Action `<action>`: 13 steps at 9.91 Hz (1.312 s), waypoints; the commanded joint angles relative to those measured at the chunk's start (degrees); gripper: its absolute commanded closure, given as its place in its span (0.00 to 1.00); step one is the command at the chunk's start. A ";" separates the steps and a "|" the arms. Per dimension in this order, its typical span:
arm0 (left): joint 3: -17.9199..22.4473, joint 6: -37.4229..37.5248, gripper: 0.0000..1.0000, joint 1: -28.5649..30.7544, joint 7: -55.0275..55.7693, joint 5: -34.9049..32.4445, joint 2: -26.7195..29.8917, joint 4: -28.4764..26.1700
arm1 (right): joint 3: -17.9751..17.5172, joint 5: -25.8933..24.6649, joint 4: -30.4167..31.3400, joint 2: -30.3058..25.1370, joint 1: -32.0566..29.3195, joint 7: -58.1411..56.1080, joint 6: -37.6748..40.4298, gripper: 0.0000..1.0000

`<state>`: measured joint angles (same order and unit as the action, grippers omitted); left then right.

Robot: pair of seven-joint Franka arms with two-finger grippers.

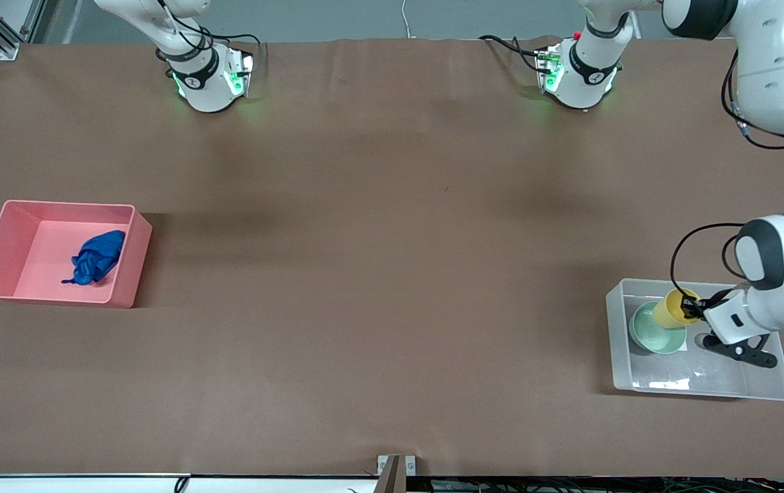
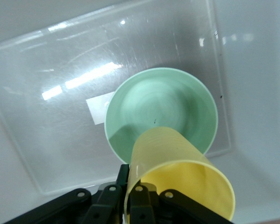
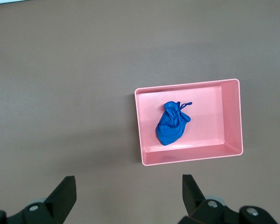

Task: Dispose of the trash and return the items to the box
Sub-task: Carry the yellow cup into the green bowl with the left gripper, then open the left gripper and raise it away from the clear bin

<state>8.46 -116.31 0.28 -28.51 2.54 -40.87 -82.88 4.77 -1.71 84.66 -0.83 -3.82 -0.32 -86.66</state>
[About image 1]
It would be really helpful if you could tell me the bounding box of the pink plastic box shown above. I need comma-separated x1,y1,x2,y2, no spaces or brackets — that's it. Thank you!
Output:
0,199,154,309

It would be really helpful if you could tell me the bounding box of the black right arm base cable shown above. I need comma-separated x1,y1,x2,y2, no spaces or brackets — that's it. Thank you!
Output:
155,0,264,69

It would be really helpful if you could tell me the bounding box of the black arm base cable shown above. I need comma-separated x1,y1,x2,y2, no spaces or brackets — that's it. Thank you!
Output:
478,34,544,73
155,0,264,69

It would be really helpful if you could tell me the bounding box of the pale green bowl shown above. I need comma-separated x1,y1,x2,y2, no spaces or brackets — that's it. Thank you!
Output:
628,301,689,356

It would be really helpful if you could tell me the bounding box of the blue cloth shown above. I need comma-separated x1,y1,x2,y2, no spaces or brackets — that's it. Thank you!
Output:
60,229,127,287

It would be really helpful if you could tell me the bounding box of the black left arm base cable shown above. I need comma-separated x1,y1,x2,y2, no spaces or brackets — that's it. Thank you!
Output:
478,34,544,73

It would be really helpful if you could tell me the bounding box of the clear plastic box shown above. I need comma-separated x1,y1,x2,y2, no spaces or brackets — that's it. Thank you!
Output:
605,277,784,403

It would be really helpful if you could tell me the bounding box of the metal table edge bracket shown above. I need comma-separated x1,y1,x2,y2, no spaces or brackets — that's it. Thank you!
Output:
376,453,418,493

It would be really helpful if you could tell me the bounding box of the yellow plastic cup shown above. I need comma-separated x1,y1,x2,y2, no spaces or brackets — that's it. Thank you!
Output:
651,288,701,330

